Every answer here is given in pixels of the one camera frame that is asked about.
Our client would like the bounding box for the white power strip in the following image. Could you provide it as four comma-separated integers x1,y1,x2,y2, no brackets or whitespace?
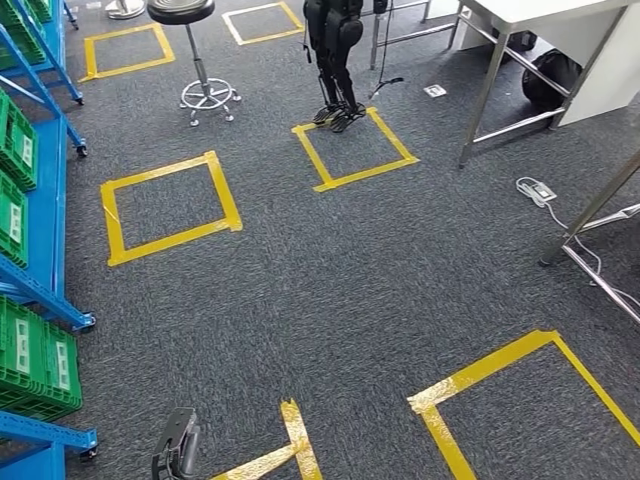
515,176,558,209

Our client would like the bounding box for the green plastic crate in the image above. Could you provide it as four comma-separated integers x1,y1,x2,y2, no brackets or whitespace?
0,294,84,423
0,170,30,270
0,0,49,72
0,89,40,193

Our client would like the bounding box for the dark round object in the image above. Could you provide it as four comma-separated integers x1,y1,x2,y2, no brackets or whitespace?
492,29,539,55

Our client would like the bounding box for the black humanoid robot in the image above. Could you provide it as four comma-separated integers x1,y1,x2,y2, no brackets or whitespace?
302,0,368,134

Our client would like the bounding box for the white floor cable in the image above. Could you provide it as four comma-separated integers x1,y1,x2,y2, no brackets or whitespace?
542,195,640,313

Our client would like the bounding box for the chrome round floor base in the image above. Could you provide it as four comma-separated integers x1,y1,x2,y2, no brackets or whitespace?
103,0,146,20

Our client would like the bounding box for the steel workbench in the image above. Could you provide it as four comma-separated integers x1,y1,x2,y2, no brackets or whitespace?
539,148,640,327

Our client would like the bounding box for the worn yellow floor tape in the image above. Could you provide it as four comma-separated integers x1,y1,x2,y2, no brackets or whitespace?
407,329,640,480

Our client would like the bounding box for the black hanging cable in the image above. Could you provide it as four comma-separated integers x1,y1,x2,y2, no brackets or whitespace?
368,0,405,101

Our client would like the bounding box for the black round bag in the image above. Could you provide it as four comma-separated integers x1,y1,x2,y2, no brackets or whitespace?
522,48,584,112

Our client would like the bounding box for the steel frame table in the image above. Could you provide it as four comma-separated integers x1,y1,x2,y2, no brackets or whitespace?
368,0,463,72

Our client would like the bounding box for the black stool chrome base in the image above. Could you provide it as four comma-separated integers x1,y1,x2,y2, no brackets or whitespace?
146,0,242,128

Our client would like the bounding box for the yellow floor tape square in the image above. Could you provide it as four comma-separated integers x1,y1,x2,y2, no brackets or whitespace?
78,23,177,85
222,1,306,47
291,107,420,194

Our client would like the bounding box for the white desk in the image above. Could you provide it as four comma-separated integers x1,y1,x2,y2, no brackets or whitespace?
527,16,640,129
457,0,640,169

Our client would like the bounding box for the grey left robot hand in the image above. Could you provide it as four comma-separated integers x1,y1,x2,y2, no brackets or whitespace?
179,423,202,480

